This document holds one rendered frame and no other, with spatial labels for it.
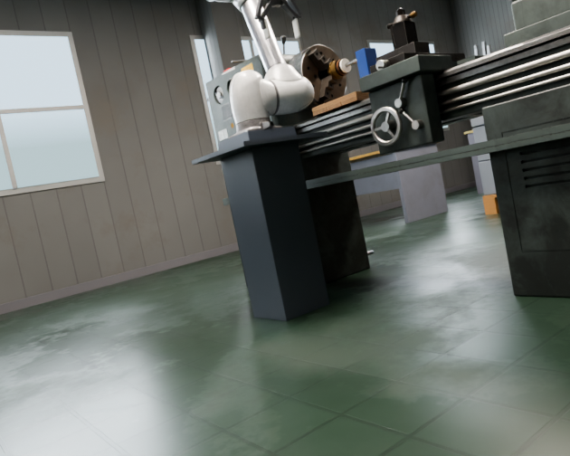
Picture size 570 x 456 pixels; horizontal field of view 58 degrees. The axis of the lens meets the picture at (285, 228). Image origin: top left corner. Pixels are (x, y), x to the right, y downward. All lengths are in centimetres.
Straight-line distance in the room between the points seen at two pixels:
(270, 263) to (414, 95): 88
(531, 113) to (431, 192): 359
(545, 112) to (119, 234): 415
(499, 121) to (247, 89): 101
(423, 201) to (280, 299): 333
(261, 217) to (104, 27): 384
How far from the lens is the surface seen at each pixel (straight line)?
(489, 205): 470
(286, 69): 242
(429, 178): 543
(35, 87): 526
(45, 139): 516
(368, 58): 257
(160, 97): 566
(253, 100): 226
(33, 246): 504
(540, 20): 209
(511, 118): 193
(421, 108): 209
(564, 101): 186
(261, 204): 214
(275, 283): 218
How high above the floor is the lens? 53
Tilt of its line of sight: 4 degrees down
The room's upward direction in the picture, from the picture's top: 11 degrees counter-clockwise
